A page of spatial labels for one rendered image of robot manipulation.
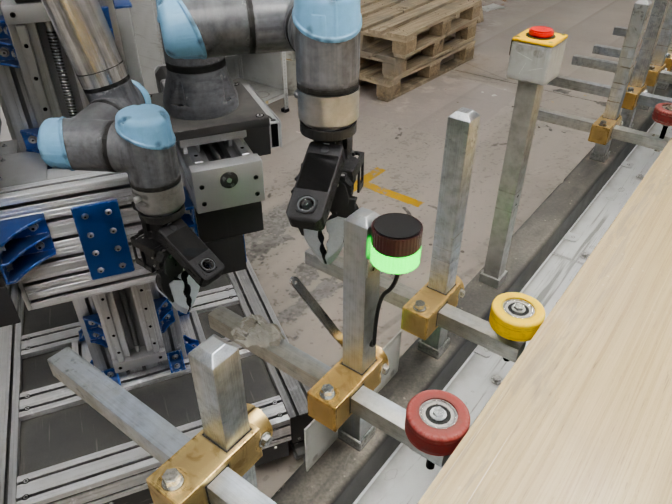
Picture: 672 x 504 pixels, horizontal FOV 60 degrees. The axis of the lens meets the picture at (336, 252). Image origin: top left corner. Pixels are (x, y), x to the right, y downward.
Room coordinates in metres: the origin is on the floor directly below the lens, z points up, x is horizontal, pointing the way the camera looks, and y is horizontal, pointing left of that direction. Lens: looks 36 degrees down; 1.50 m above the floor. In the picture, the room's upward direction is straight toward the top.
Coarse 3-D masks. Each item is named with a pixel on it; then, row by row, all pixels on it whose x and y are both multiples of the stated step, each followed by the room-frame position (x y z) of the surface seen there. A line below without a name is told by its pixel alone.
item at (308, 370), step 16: (224, 320) 0.70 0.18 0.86; (240, 320) 0.70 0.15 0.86; (256, 352) 0.65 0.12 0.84; (272, 352) 0.63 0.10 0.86; (288, 352) 0.63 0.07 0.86; (304, 352) 0.63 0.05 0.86; (288, 368) 0.61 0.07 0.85; (304, 368) 0.60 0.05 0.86; (320, 368) 0.60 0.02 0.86; (352, 400) 0.54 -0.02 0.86; (368, 400) 0.54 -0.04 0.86; (384, 400) 0.54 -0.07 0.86; (368, 416) 0.52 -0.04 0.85; (384, 416) 0.51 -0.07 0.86; (400, 416) 0.51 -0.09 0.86; (400, 432) 0.49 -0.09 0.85; (416, 448) 0.48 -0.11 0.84
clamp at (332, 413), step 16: (384, 352) 0.63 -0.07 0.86; (336, 368) 0.59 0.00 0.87; (368, 368) 0.59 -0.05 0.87; (384, 368) 0.61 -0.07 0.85; (320, 384) 0.56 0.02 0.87; (336, 384) 0.56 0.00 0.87; (352, 384) 0.56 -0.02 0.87; (368, 384) 0.58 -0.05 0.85; (320, 400) 0.53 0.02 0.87; (336, 400) 0.53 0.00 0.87; (320, 416) 0.53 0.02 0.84; (336, 416) 0.52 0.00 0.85
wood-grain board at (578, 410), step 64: (640, 192) 1.04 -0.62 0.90; (640, 256) 0.82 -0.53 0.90; (576, 320) 0.66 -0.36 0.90; (640, 320) 0.66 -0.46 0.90; (512, 384) 0.53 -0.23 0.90; (576, 384) 0.53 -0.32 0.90; (640, 384) 0.53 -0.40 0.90; (512, 448) 0.43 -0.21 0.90; (576, 448) 0.43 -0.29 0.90; (640, 448) 0.43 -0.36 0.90
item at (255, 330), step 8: (248, 320) 0.69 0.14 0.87; (256, 320) 0.68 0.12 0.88; (264, 320) 0.70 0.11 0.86; (240, 328) 0.68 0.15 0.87; (248, 328) 0.68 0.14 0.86; (256, 328) 0.67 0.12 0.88; (264, 328) 0.68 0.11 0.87; (272, 328) 0.67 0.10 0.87; (240, 336) 0.65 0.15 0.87; (248, 336) 0.65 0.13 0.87; (256, 336) 0.65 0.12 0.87; (264, 336) 0.65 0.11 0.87; (272, 336) 0.65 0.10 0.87; (280, 336) 0.65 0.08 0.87; (248, 344) 0.65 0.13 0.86; (256, 344) 0.65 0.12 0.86; (264, 344) 0.64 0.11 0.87; (272, 344) 0.65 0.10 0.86
